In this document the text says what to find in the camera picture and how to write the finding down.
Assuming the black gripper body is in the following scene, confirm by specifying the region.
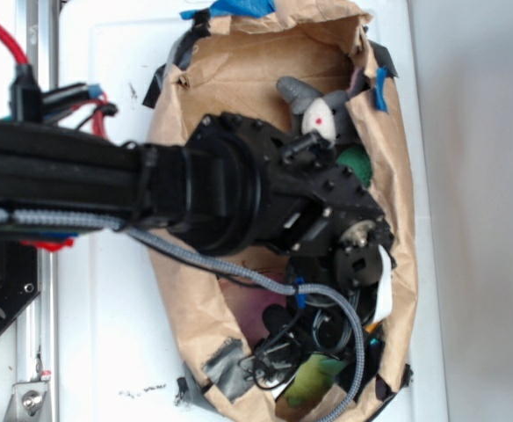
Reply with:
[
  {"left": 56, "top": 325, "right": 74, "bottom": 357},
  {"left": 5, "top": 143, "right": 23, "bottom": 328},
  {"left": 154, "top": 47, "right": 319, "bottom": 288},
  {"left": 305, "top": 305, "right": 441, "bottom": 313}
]
[{"left": 239, "top": 246, "right": 394, "bottom": 391}]

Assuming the green plush animal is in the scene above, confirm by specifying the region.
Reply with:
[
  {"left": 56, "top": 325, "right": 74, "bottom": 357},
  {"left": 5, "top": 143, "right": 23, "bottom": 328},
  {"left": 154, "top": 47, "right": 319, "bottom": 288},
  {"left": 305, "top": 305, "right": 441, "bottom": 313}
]
[{"left": 281, "top": 353, "right": 347, "bottom": 409}]

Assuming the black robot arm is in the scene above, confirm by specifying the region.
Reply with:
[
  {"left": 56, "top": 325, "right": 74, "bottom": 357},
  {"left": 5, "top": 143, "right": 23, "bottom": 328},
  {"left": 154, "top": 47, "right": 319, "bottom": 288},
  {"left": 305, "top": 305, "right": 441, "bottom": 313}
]
[{"left": 0, "top": 113, "right": 394, "bottom": 296}]

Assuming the grey plush animal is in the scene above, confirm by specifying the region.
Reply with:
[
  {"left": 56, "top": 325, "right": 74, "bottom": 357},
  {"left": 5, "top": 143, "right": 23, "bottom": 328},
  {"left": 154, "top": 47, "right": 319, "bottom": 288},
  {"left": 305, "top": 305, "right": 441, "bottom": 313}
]
[{"left": 276, "top": 68, "right": 366, "bottom": 145}]

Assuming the green dimpled ball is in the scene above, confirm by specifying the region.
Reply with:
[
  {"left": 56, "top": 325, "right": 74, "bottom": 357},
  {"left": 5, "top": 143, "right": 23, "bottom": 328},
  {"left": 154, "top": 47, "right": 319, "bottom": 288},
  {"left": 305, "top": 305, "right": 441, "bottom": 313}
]
[{"left": 337, "top": 145, "right": 372, "bottom": 188}]

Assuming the brown paper bag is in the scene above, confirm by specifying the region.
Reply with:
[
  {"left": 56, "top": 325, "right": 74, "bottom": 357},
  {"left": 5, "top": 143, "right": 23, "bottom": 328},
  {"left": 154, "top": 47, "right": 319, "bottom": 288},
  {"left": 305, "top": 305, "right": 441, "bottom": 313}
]
[{"left": 148, "top": 1, "right": 418, "bottom": 421}]

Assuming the white ribbon cable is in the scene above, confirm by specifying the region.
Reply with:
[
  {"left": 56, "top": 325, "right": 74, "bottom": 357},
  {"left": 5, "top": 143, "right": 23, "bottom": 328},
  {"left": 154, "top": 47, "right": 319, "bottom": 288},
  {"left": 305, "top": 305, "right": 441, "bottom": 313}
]
[{"left": 372, "top": 245, "right": 394, "bottom": 322}]

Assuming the aluminium rail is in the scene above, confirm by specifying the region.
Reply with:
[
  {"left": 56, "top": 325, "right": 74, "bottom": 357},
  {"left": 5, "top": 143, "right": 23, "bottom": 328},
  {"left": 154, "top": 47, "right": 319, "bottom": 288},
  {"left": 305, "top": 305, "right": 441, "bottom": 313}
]
[{"left": 13, "top": 0, "right": 61, "bottom": 422}]

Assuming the metal corner bracket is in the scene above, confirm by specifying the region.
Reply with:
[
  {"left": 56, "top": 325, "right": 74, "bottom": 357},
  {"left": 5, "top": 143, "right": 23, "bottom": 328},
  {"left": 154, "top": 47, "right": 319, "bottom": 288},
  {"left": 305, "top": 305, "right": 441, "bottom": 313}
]
[{"left": 3, "top": 381, "right": 52, "bottom": 422}]

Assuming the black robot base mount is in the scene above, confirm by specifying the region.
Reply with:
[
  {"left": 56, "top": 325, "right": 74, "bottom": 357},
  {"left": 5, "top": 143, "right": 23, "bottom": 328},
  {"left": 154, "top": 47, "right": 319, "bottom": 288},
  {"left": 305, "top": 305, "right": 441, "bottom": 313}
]
[{"left": 0, "top": 240, "right": 40, "bottom": 337}]

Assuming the grey braided cable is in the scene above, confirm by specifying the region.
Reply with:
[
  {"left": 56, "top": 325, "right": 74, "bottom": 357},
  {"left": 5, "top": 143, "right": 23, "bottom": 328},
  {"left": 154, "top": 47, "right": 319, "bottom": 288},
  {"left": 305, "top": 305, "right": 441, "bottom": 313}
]
[{"left": 0, "top": 208, "right": 366, "bottom": 422}]

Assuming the red cable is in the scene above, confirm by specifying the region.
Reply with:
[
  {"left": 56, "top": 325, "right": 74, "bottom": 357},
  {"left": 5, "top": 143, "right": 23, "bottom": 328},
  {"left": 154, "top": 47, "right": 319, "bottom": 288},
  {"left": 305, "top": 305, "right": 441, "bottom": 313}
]
[{"left": 0, "top": 9, "right": 30, "bottom": 67}]

